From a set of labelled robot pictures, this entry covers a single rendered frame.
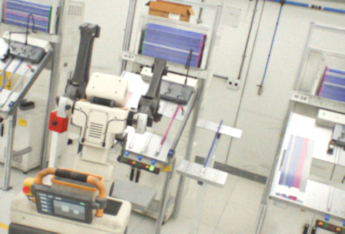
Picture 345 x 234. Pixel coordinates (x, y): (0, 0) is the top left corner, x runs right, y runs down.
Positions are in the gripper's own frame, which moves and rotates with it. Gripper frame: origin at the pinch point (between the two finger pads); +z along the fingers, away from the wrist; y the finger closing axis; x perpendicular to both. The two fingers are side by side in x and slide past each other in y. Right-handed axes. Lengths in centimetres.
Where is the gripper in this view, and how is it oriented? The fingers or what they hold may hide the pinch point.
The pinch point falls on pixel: (156, 122)
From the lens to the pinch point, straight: 294.9
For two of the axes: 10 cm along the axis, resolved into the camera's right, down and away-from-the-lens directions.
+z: 0.9, 5.5, 8.3
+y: -9.3, -2.6, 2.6
